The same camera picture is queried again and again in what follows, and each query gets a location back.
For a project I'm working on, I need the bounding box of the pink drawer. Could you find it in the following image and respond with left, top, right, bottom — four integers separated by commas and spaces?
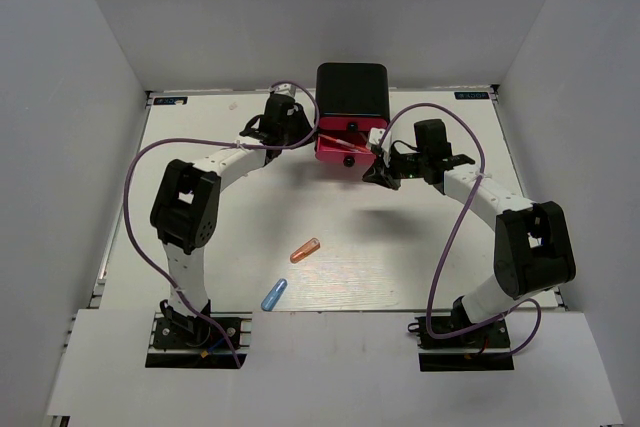
318, 116, 389, 133
314, 131, 375, 174

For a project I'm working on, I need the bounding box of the orange double-ended marker pen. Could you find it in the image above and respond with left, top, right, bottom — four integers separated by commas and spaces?
319, 134, 370, 153

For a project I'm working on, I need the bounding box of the orange translucent correction tape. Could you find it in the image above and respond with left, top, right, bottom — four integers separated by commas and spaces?
289, 238, 321, 264

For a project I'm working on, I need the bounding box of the blue translucent correction tape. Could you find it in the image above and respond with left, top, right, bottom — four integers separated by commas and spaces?
261, 278, 288, 312

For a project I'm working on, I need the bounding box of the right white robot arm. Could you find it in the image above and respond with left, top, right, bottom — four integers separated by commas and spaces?
363, 119, 576, 346

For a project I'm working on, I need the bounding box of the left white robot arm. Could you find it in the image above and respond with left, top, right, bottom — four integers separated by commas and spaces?
150, 92, 312, 346

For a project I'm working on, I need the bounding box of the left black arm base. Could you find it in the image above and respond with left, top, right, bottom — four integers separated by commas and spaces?
145, 300, 252, 370

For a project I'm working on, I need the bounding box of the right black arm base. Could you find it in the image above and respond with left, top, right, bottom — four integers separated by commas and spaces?
407, 316, 514, 373

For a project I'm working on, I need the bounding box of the black drawer cabinet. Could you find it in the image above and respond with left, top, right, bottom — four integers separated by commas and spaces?
315, 62, 390, 121

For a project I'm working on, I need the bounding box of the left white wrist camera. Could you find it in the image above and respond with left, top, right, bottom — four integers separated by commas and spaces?
269, 81, 297, 98

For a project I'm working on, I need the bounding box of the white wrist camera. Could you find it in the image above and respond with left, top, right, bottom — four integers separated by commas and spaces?
367, 128, 392, 155
269, 81, 297, 98

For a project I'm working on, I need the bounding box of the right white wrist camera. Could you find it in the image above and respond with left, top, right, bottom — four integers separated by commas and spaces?
367, 128, 392, 155

